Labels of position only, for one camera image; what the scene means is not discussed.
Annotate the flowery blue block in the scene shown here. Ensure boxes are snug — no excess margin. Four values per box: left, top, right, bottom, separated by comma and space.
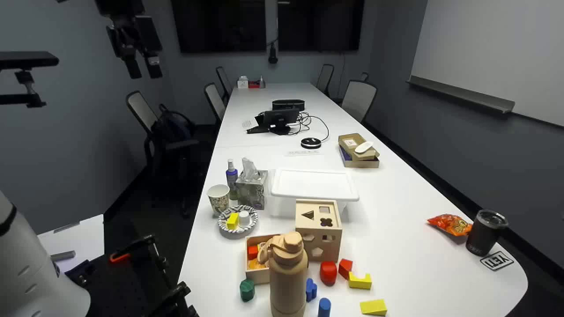
305, 278, 317, 301

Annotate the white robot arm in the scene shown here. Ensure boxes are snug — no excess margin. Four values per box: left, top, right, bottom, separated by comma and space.
0, 192, 91, 317

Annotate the wooden shape sorter box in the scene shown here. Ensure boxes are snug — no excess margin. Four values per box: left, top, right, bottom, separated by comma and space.
294, 199, 342, 262

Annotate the orange block in tray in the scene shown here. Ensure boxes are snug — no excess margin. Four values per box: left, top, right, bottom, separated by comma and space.
246, 244, 259, 260

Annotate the red rounded block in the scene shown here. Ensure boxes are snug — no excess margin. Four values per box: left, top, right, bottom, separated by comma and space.
319, 260, 336, 285

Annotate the red square block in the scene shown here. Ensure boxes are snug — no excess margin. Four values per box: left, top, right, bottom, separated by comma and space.
338, 258, 352, 280

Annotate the yellow L-shaped block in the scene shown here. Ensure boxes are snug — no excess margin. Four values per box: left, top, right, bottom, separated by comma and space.
349, 273, 372, 290

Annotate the blue cylinder block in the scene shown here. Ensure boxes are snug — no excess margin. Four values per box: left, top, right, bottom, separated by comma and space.
317, 297, 331, 317

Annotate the yellow wedge block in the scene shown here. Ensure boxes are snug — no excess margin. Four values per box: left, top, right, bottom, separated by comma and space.
359, 299, 387, 315

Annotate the white plastic bin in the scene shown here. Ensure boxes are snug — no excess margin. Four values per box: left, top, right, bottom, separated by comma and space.
266, 169, 359, 218

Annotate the black round puck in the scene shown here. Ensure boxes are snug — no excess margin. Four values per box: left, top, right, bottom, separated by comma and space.
299, 137, 320, 149

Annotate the black conference phone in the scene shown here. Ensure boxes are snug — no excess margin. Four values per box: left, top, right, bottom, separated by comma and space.
248, 98, 305, 135

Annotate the patterned tissue box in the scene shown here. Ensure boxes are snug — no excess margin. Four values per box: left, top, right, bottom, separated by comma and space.
236, 158, 268, 209

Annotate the blue spray bottle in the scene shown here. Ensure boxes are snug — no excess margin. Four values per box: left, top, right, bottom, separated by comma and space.
225, 160, 238, 200

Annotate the patterned paper cup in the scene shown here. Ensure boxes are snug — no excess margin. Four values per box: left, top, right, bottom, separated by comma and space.
208, 184, 229, 214

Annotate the patterned plate with blocks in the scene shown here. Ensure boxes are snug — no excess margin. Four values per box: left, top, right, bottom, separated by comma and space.
217, 204, 257, 237

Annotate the grey office chair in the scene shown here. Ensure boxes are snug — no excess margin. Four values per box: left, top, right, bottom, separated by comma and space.
342, 81, 377, 121

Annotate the tan insulated water bottle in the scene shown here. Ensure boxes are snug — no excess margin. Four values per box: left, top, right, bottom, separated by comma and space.
257, 230, 308, 317

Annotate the black chair with backpack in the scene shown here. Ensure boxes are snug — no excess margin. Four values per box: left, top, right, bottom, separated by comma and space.
125, 89, 201, 186

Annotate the small wooden tray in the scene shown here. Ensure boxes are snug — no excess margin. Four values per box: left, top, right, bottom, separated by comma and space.
245, 234, 271, 285

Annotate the black cart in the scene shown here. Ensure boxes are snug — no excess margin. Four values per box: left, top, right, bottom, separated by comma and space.
67, 234, 199, 317

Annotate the orange snack bag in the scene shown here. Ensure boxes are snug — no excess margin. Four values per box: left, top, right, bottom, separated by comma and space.
428, 213, 472, 237

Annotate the black travel mug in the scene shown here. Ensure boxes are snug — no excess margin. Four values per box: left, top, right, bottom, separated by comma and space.
465, 209, 509, 255

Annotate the black and white sticker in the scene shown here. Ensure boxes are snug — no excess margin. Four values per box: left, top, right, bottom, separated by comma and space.
481, 251, 513, 271

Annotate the white whiteboard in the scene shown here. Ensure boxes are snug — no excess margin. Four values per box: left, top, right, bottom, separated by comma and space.
410, 0, 564, 125

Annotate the black wall monitor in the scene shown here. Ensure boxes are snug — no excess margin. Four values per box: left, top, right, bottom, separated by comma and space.
171, 0, 365, 54

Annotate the black camera rig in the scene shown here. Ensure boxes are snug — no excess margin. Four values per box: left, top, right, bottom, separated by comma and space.
95, 0, 162, 79

